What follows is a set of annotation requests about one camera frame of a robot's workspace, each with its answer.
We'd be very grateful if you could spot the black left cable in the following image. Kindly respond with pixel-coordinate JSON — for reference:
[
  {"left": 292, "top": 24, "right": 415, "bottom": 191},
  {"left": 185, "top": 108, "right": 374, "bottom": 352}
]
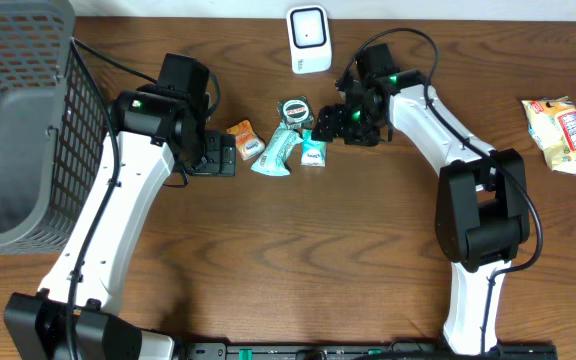
[{"left": 65, "top": 37, "right": 222, "bottom": 360}]

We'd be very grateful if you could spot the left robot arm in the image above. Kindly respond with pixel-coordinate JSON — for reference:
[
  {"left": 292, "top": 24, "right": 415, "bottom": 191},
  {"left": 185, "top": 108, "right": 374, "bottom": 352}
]
[{"left": 3, "top": 53, "right": 236, "bottom": 359}]

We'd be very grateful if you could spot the light green pack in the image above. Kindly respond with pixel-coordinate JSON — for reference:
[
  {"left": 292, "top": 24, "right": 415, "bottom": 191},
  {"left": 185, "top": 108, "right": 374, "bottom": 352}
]
[{"left": 251, "top": 126, "right": 303, "bottom": 177}]

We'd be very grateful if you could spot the yellow snack bag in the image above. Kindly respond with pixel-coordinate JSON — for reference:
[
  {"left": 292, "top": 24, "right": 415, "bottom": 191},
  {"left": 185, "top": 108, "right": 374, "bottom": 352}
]
[{"left": 521, "top": 96, "right": 576, "bottom": 175}]

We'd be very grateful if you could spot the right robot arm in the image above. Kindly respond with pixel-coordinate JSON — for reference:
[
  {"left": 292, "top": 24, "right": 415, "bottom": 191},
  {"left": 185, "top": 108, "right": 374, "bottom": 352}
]
[{"left": 312, "top": 44, "right": 529, "bottom": 356}]

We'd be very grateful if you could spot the white barcode scanner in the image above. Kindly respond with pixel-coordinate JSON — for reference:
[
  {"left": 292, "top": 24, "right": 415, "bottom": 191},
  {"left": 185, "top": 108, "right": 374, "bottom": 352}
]
[{"left": 286, "top": 5, "right": 332, "bottom": 75}]

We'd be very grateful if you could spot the orange snack pack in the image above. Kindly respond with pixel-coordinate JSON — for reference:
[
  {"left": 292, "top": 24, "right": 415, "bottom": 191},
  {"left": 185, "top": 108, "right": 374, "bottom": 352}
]
[{"left": 226, "top": 120, "right": 265, "bottom": 161}]

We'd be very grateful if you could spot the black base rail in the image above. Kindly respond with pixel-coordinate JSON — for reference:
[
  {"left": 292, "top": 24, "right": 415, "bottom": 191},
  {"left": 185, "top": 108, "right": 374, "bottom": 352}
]
[{"left": 172, "top": 341, "right": 559, "bottom": 360}]

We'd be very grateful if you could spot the dark grey plastic basket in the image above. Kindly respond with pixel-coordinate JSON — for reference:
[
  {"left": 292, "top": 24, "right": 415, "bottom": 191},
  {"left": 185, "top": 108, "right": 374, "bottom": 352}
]
[{"left": 0, "top": 0, "right": 105, "bottom": 254}]

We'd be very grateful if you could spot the black cable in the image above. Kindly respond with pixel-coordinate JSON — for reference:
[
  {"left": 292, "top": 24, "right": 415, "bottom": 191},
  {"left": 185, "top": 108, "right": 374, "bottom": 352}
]
[
  {"left": 65, "top": 37, "right": 222, "bottom": 360},
  {"left": 335, "top": 27, "right": 544, "bottom": 356}
]

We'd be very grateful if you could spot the small teal tissue pack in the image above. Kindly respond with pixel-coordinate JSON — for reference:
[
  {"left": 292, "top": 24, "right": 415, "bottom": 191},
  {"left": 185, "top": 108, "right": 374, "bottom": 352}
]
[{"left": 301, "top": 129, "right": 327, "bottom": 167}]

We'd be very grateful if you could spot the black right cable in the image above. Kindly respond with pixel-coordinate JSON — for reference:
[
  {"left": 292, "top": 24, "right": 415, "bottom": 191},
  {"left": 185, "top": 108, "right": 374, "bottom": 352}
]
[{"left": 335, "top": 27, "right": 544, "bottom": 356}]

